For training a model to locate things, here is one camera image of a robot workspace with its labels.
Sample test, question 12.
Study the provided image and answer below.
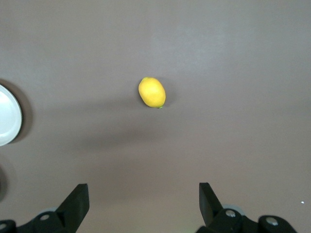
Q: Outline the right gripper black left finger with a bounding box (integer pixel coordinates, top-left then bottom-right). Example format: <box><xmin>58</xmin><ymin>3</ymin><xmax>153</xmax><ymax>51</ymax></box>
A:
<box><xmin>0</xmin><ymin>183</ymin><xmax>90</xmax><ymax>233</ymax></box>

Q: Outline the yellow lemon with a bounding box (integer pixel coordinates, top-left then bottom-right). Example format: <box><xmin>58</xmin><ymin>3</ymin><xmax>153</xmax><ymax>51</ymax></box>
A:
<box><xmin>138</xmin><ymin>77</ymin><xmax>167</xmax><ymax>109</ymax></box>

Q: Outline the white round plate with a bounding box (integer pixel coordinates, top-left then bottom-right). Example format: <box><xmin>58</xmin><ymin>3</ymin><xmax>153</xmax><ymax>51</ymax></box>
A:
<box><xmin>0</xmin><ymin>84</ymin><xmax>23</xmax><ymax>147</ymax></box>

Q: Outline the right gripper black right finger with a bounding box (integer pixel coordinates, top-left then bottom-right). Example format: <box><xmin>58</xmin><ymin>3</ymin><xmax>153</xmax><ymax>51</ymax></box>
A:
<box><xmin>195</xmin><ymin>182</ymin><xmax>298</xmax><ymax>233</ymax></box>

